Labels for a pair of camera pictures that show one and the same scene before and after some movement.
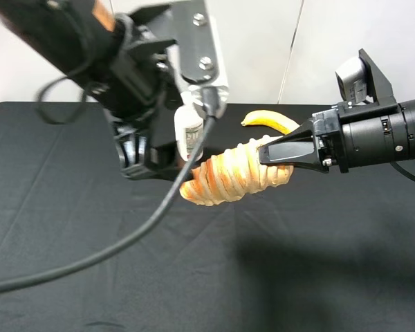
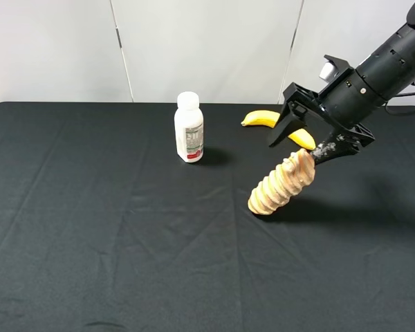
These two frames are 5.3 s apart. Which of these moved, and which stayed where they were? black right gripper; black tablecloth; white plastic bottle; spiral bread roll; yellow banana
Moved: black right gripper; spiral bread roll
Stayed: yellow banana; black tablecloth; white plastic bottle
